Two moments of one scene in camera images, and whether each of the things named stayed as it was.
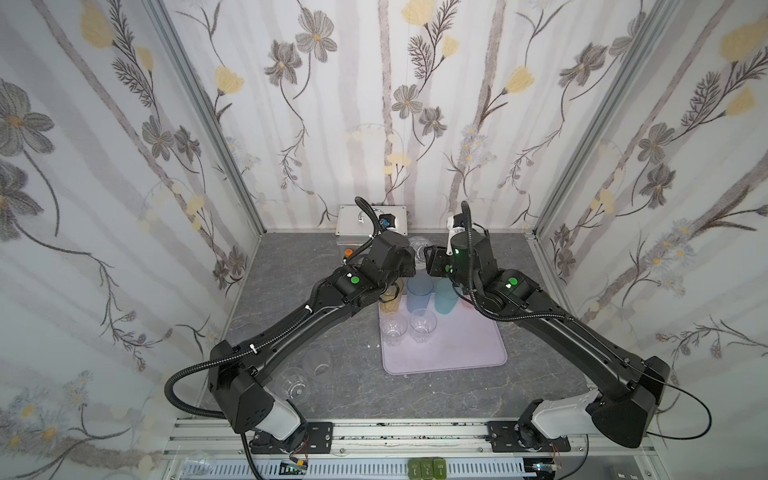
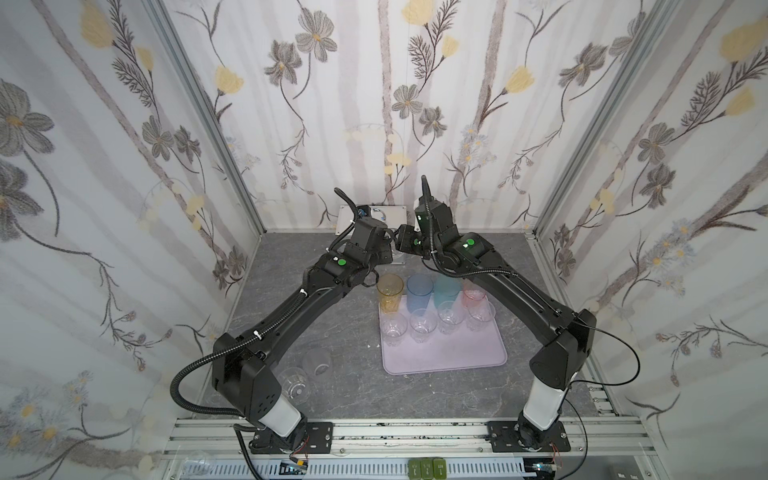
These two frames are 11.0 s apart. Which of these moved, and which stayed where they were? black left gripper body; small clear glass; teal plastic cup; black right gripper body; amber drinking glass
Moved: black right gripper body; small clear glass; black left gripper body
Stayed: amber drinking glass; teal plastic cup
